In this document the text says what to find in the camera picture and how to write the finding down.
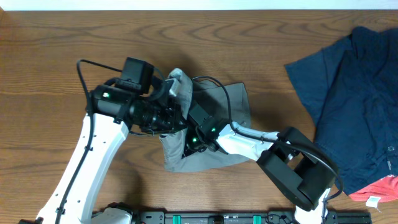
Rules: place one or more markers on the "grey shorts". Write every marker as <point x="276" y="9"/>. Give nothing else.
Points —
<point x="207" y="107"/>

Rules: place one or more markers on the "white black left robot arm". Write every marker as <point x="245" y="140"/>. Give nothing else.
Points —
<point x="112" y="112"/>

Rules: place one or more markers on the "navy blue shirt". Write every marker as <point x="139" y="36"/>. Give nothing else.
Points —
<point x="350" y="91"/>

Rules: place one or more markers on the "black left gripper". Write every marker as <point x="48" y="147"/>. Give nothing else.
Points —
<point x="170" y="109"/>

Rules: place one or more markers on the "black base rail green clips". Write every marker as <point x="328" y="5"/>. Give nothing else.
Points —
<point x="217" y="217"/>

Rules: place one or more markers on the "red garment with white tag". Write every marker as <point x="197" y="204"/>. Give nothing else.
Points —
<point x="383" y="190"/>

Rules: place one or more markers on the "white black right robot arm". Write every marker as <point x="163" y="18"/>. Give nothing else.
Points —
<point x="292" y="162"/>

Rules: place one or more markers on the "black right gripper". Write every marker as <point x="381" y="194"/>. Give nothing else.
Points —
<point x="186" y="152"/>

